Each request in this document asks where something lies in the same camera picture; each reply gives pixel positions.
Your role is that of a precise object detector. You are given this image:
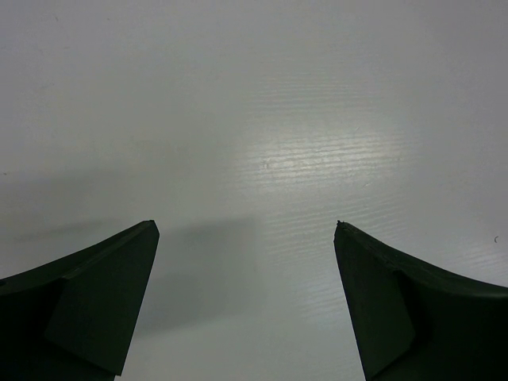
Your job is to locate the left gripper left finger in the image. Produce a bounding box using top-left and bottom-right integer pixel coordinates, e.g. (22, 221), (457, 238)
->
(1, 220), (160, 380)

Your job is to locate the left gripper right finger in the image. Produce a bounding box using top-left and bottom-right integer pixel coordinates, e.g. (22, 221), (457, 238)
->
(334, 221), (507, 380)

